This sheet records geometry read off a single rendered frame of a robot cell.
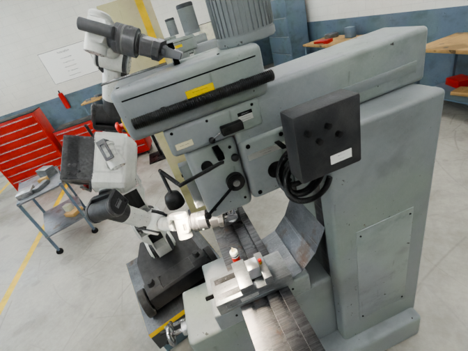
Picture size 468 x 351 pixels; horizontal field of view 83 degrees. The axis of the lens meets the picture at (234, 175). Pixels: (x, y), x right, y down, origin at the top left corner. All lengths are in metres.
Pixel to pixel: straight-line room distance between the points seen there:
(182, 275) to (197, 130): 1.29
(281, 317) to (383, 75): 1.02
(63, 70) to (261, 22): 9.59
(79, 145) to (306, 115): 0.99
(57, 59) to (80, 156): 9.04
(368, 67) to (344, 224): 0.62
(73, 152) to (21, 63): 9.32
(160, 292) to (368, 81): 1.69
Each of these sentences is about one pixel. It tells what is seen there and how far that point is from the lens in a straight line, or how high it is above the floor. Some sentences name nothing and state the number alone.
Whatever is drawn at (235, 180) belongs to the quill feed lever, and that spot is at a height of 1.47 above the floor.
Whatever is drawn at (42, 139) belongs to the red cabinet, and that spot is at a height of 0.96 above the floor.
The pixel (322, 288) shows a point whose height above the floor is 0.66.
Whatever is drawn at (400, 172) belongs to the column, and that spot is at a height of 1.27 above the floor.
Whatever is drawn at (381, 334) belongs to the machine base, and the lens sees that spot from 2.01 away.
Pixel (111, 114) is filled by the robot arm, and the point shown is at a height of 1.74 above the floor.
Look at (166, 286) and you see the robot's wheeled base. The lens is 1.98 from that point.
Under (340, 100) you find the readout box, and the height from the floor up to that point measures 1.72.
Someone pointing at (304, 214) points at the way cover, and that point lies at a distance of 1.40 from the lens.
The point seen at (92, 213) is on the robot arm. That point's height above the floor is 1.42.
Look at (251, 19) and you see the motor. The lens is 0.92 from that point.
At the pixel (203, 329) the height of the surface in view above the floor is 0.72.
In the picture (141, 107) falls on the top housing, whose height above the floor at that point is 1.82.
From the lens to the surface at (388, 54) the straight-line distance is 1.19.
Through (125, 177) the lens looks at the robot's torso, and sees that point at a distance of 1.29.
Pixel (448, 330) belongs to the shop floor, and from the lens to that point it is 2.33.
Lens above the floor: 1.98
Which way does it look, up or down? 31 degrees down
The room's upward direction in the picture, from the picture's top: 18 degrees counter-clockwise
